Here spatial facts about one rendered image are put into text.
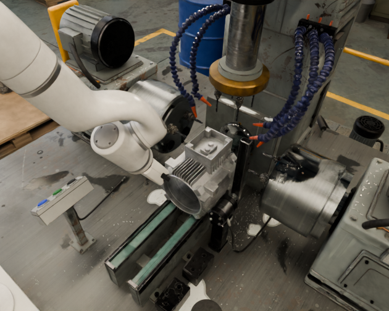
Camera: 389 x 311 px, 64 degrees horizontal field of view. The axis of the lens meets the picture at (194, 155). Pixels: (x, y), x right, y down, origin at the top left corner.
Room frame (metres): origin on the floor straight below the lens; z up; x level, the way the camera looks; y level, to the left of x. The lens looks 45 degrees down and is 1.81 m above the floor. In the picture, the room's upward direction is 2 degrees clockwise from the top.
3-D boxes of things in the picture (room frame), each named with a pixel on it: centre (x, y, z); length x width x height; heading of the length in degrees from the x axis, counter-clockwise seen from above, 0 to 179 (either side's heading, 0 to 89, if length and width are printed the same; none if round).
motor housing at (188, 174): (0.69, -0.02, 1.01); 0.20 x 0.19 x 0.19; 144
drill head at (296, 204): (0.61, -0.37, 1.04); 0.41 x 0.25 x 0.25; 54
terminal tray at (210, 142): (0.72, -0.04, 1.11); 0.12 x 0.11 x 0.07; 144
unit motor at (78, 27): (1.14, 0.43, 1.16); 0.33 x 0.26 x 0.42; 54
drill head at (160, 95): (1.01, 0.19, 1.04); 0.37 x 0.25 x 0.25; 54
